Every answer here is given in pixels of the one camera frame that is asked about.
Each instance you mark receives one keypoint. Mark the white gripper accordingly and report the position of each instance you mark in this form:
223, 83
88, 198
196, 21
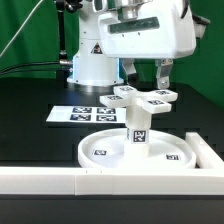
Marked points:
153, 29

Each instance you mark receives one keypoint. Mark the white cross-shaped table base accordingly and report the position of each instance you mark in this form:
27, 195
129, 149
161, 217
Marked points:
157, 101

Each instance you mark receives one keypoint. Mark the white round table top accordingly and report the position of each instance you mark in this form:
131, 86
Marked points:
118, 148

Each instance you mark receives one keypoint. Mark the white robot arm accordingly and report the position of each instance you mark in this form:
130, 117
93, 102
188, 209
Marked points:
91, 67

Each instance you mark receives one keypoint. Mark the white marker sheet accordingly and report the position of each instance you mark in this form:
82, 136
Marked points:
84, 114

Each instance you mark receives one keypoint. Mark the white L-shaped fence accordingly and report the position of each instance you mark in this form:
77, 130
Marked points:
207, 178

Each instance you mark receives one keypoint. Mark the black camera stand pole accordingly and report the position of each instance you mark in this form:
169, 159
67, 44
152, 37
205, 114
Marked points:
71, 6

